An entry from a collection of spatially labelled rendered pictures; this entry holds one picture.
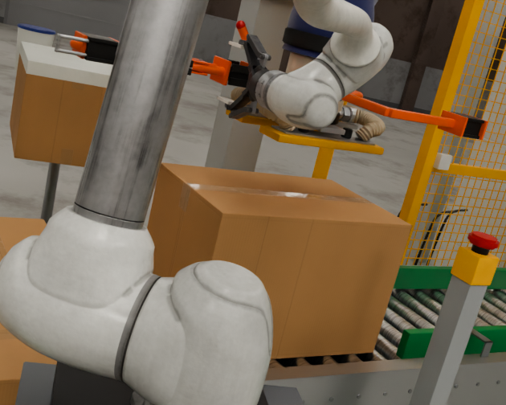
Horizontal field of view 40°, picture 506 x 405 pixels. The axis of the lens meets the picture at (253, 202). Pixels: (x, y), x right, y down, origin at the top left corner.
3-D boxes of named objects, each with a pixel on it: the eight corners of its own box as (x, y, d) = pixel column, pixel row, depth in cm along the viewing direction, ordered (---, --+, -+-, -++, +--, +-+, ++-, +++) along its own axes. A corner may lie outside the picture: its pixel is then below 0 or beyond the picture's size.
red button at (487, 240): (479, 246, 164) (483, 231, 163) (501, 258, 158) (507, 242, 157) (458, 245, 160) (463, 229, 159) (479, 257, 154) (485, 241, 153)
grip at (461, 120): (459, 131, 185) (464, 113, 184) (483, 140, 178) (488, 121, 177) (436, 128, 181) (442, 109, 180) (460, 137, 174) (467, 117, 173)
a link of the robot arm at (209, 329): (238, 464, 90) (283, 317, 84) (109, 417, 92) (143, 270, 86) (260, 398, 106) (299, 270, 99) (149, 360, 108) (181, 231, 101)
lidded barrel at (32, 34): (9, 71, 859) (15, 24, 844) (13, 66, 904) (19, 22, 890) (47, 79, 871) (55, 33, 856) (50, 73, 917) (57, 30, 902)
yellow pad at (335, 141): (361, 145, 193) (365, 128, 192) (383, 155, 185) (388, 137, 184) (258, 132, 175) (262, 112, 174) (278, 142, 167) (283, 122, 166)
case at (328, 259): (300, 291, 233) (331, 179, 223) (373, 353, 201) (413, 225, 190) (133, 292, 202) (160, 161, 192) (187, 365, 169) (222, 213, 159)
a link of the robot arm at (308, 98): (275, 128, 151) (320, 93, 154) (315, 148, 138) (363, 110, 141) (255, 88, 145) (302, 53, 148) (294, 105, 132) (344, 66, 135)
